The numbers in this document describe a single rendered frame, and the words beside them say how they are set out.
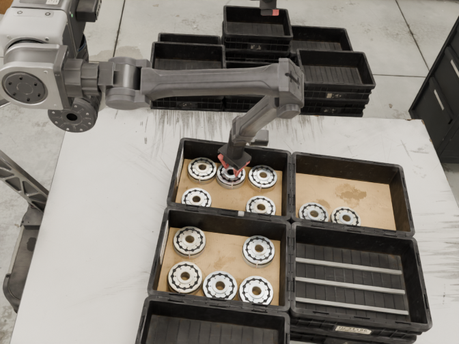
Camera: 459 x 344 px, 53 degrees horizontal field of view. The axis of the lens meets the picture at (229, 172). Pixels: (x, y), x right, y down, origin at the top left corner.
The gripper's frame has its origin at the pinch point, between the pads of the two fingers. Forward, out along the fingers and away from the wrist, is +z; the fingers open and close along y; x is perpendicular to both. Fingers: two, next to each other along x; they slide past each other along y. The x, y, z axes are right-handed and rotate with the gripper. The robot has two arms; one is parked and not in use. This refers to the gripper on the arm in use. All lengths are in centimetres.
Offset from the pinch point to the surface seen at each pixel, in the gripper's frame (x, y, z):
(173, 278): 42.3, -15.4, 2.2
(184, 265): 37.1, -14.3, 2.5
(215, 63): -78, 78, 37
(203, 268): 32.4, -18.5, 5.1
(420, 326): 7, -76, -6
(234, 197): 5.3, -6.9, 4.4
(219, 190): 6.9, -1.1, 4.5
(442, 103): -154, -30, 38
